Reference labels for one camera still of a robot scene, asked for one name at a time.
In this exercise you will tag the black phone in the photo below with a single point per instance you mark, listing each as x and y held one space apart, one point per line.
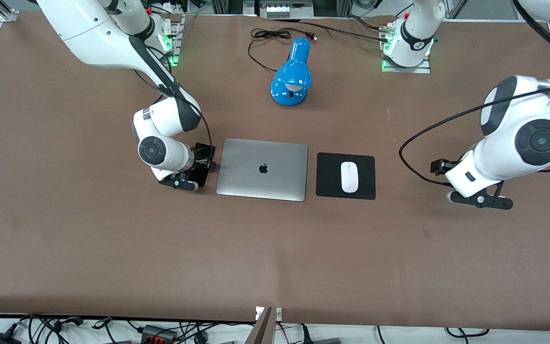
199 179

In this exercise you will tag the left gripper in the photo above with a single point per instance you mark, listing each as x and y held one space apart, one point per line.
439 166

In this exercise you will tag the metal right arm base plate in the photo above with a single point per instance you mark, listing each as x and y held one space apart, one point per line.
177 52

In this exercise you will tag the white metal bracket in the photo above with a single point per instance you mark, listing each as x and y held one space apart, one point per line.
278 313

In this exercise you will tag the grey camera stand post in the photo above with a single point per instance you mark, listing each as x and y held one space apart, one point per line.
261 329

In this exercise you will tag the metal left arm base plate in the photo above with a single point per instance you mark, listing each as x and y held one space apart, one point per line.
408 69

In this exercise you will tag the white power strip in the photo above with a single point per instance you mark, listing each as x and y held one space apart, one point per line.
172 6

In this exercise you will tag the grey terminal block device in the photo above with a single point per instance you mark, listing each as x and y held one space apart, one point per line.
288 10

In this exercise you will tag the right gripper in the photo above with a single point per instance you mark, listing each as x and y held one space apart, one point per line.
203 155

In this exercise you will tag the black power adapter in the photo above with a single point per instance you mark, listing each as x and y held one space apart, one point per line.
3 339

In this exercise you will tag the black floor plug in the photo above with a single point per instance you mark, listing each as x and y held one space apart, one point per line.
306 335

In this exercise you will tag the black mouse pad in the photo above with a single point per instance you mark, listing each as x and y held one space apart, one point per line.
327 176

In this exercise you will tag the grey box orange connectors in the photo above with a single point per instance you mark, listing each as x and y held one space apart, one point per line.
158 333

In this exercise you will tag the aluminium frame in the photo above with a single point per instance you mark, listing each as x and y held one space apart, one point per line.
227 5

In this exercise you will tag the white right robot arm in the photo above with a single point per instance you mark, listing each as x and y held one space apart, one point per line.
89 28

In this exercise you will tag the white computer mouse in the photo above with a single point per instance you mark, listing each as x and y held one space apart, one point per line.
349 177

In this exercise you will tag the blue desk lamp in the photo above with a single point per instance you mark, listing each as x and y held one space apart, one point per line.
291 76

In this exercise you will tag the silver closed laptop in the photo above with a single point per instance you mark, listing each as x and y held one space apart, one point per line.
262 169

